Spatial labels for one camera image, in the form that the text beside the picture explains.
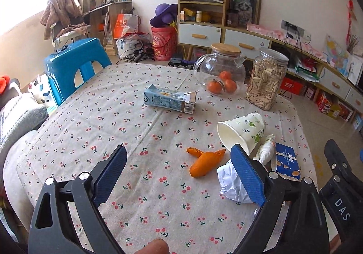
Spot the blue cookie box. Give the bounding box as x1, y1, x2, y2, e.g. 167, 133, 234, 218
271, 143, 301, 181

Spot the white tissue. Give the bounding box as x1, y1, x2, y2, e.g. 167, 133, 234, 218
217, 160, 252, 204

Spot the twisted white wrapper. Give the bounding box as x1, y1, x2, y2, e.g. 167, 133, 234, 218
253, 134, 276, 166

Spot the white paper cup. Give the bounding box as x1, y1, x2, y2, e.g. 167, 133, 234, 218
217, 113, 265, 155

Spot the orange peel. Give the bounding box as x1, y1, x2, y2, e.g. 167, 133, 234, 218
186, 147, 226, 178

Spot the blue milk carton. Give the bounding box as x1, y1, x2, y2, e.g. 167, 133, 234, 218
144, 84, 197, 115

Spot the operator thumb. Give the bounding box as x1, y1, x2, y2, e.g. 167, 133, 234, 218
134, 239, 169, 254

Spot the red yellow snack carton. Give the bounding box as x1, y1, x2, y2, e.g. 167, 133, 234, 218
316, 91, 341, 119

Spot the cherry print tablecloth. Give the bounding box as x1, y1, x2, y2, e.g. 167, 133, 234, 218
2, 62, 318, 254

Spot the red gift box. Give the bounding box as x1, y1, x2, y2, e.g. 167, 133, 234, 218
280, 77, 303, 95

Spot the long wooden TV cabinet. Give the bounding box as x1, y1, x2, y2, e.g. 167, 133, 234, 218
178, 22, 362, 113

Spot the colourful map board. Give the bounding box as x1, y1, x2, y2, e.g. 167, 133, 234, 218
323, 34, 353, 78

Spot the clear jar of seeds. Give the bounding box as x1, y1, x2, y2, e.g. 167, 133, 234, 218
245, 48, 289, 111

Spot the mandarin orange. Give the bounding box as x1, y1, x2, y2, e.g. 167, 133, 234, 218
224, 79, 238, 94
207, 80, 223, 94
219, 70, 232, 81

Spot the blue plastic stool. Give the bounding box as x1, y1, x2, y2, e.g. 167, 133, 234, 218
44, 38, 111, 105

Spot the glass teapot with wooden lid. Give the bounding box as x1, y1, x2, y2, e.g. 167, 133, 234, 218
193, 43, 246, 95

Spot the chair with brown clothes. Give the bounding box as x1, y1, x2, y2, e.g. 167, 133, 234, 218
40, 0, 91, 51

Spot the framed picture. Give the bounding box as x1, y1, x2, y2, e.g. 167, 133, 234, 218
230, 0, 262, 28

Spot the orange white shopping bag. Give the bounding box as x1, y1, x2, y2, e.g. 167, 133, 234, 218
113, 13, 139, 39

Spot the red bucket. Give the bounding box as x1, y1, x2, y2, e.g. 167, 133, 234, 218
151, 27, 177, 61

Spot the open wooden shelf unit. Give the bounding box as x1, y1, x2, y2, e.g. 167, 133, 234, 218
178, 0, 230, 27

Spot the purple hat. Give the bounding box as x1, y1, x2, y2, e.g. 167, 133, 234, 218
150, 3, 178, 27

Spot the red firecracker string decoration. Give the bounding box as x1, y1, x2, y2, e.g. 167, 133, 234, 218
346, 0, 356, 46

